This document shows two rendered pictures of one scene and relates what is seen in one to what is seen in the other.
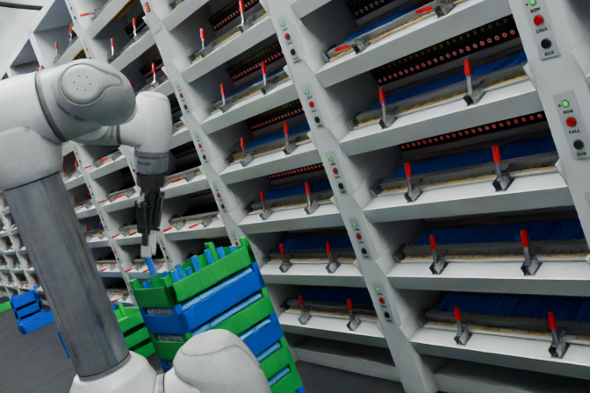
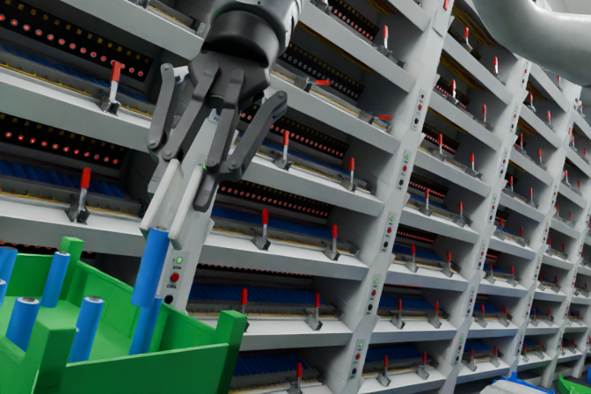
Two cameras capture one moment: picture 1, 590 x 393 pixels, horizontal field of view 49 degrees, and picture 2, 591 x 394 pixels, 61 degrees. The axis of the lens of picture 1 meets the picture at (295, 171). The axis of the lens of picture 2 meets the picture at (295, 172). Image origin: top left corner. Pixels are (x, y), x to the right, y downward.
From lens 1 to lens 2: 198 cm
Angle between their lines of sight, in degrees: 103
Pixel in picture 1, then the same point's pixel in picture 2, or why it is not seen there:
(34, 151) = not seen: outside the picture
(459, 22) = (375, 136)
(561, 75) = (396, 202)
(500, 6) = (392, 146)
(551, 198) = (355, 273)
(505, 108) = (366, 205)
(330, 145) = not seen: hidden behind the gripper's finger
